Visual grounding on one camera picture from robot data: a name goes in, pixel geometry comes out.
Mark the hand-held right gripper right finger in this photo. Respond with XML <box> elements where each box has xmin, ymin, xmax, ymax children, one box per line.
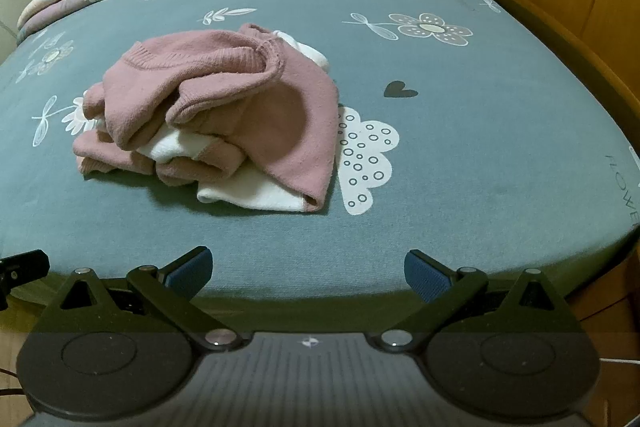
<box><xmin>372</xmin><ymin>249</ymin><xmax>576</xmax><ymax>352</ymax></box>

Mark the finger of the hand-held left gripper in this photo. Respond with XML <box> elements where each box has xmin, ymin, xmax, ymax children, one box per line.
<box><xmin>0</xmin><ymin>249</ymin><xmax>51</xmax><ymax>283</ymax></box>

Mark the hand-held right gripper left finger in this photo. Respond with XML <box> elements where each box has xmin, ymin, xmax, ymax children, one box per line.
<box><xmin>42</xmin><ymin>246</ymin><xmax>251</xmax><ymax>353</ymax></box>

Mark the pink and white sweater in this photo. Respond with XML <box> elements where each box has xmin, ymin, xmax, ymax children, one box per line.
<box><xmin>72</xmin><ymin>23</ymin><xmax>342</xmax><ymax>212</ymax></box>

